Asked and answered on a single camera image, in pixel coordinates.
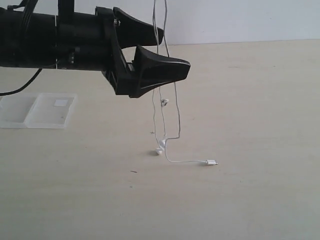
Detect clear plastic storage case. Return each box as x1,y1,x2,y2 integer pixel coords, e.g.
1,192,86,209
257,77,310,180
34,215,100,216
0,92,78,129

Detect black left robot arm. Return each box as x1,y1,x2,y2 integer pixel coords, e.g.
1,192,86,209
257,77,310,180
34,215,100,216
0,0,191,98

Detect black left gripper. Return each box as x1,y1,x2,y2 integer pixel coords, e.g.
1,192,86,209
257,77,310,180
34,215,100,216
56,6,191,98

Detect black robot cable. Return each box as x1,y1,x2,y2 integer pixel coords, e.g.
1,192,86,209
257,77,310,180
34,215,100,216
0,67,43,96

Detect white wired earphones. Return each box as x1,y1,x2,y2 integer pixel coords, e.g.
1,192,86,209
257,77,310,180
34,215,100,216
152,0,219,166

